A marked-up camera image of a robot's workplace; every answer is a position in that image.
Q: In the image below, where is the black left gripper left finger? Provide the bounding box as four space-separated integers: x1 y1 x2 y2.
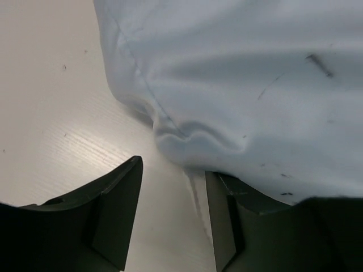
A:
1 156 143 271

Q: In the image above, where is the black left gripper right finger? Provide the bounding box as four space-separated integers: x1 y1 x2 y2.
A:
205 172 362 271

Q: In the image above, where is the light blue pillowcase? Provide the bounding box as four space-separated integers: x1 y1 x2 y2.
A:
94 1 362 204

